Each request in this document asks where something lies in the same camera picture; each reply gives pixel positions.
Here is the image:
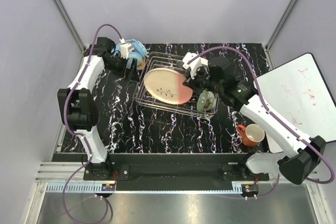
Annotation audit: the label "pink and cream plate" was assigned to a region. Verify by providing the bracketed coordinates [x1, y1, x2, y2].
[143, 68, 193, 105]

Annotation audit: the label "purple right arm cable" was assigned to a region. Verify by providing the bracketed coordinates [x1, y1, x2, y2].
[187, 46, 335, 200]

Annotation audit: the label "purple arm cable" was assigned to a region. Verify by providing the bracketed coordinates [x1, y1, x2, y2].
[187, 46, 335, 200]
[62, 24, 125, 223]

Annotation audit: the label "wooden board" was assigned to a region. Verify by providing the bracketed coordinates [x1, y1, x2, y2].
[137, 59, 145, 70]

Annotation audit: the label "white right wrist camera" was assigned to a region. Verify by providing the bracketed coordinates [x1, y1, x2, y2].
[182, 52, 209, 79]

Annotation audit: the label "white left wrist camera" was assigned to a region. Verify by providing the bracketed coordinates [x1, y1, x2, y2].
[119, 43, 134, 59]

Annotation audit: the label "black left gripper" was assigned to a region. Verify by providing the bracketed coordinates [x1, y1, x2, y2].
[105, 54, 139, 82]

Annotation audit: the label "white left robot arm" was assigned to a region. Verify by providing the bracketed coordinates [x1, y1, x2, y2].
[57, 37, 148, 180]

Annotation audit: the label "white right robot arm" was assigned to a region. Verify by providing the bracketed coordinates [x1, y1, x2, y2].
[181, 53, 326, 185]

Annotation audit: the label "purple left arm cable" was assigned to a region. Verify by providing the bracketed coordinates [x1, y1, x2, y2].
[62, 24, 125, 223]

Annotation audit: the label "blue headphones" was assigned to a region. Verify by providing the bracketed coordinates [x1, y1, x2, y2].
[116, 39, 148, 67]

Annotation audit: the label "orange ceramic mug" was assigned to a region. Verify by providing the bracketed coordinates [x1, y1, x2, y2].
[236, 124, 266, 147]

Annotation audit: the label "green ceramic bowl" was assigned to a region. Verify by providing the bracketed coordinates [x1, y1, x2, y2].
[196, 90, 217, 112]

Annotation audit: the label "white whiteboard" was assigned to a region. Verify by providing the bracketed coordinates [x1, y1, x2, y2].
[257, 53, 335, 143]

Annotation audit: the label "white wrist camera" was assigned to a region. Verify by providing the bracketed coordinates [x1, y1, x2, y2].
[182, 52, 209, 79]
[119, 43, 134, 59]

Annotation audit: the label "wire dish rack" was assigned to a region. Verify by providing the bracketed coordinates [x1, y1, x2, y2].
[133, 52, 219, 119]

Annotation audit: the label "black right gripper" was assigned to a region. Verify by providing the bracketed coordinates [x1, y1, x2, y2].
[184, 65, 223, 95]

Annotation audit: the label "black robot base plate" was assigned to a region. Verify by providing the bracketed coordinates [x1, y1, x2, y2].
[83, 154, 269, 193]

